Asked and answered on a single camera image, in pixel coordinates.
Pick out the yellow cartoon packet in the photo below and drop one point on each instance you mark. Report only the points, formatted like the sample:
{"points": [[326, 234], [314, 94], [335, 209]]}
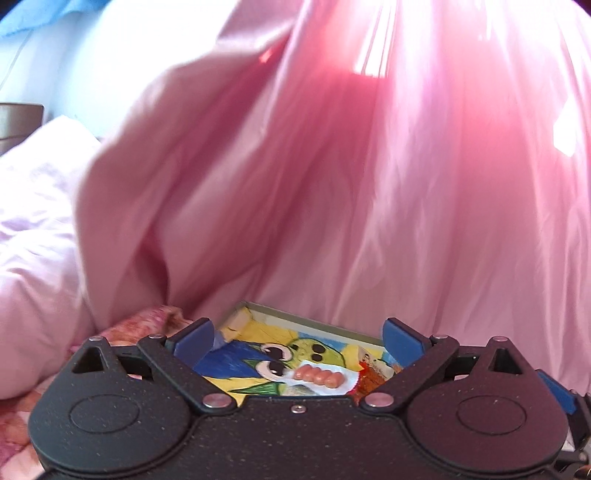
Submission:
{"points": [[323, 345]]}

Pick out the floral pink blanket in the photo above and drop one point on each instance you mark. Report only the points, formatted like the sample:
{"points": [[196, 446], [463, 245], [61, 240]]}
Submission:
{"points": [[138, 323]]}

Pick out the brown wooden furniture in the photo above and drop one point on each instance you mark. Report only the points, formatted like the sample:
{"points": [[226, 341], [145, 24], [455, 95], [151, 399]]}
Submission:
{"points": [[21, 127]]}

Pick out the light blue sausage packet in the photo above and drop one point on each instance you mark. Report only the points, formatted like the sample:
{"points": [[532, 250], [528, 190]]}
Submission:
{"points": [[318, 374]]}

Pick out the pale pink quilt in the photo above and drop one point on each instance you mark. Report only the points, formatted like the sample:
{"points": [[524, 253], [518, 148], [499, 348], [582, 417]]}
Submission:
{"points": [[37, 254]]}

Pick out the light blue cloth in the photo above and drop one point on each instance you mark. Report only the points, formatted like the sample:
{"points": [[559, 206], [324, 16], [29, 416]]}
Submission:
{"points": [[41, 16]]}

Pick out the grey cardboard box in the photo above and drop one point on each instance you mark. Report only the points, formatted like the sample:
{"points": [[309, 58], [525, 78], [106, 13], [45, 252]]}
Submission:
{"points": [[300, 318]]}

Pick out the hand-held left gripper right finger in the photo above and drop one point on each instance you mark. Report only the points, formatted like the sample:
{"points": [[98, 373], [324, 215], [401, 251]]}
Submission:
{"points": [[400, 338]]}

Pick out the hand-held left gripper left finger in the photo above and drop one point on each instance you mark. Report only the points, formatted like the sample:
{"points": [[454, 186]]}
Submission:
{"points": [[194, 340]]}

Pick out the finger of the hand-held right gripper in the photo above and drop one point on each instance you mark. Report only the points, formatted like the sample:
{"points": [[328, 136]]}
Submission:
{"points": [[558, 392]]}

